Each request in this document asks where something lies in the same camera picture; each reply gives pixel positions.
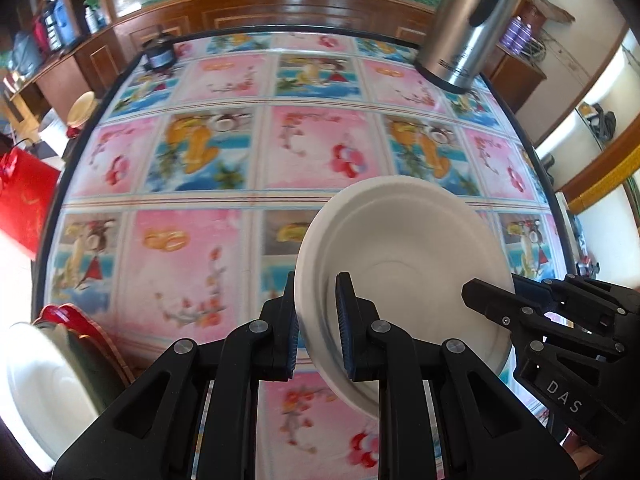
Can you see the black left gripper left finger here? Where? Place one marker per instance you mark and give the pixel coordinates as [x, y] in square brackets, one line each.
[193, 412]

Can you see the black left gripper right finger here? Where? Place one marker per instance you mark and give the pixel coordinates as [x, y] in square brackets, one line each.
[441, 409]

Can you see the red scalloped wedding plate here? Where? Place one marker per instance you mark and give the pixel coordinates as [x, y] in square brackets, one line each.
[77, 321]

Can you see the white paper plate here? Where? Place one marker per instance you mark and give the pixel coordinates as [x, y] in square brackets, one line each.
[409, 246]

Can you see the cream stacked bowls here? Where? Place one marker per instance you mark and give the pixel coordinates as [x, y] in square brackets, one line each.
[80, 112]

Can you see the dark green plate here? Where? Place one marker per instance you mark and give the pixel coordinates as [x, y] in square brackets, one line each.
[98, 373]

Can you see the white plate near edge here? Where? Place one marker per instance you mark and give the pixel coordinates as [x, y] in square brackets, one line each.
[44, 403]

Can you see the cream scalloped plate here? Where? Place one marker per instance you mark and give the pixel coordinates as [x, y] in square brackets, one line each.
[56, 332]

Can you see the colourful patterned tablecloth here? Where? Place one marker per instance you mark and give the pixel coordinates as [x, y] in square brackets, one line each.
[190, 192]

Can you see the red gift bag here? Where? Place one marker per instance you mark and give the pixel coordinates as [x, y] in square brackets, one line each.
[27, 188]

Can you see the purple bottles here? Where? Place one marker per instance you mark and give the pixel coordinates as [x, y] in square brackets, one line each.
[517, 35]

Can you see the stainless steel thermos kettle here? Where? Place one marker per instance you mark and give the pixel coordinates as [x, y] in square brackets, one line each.
[459, 41]

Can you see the wooden cabinet counter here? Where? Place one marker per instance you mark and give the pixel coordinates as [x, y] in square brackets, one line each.
[95, 63]

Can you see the black electric motor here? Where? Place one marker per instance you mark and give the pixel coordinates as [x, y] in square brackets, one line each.
[158, 53]

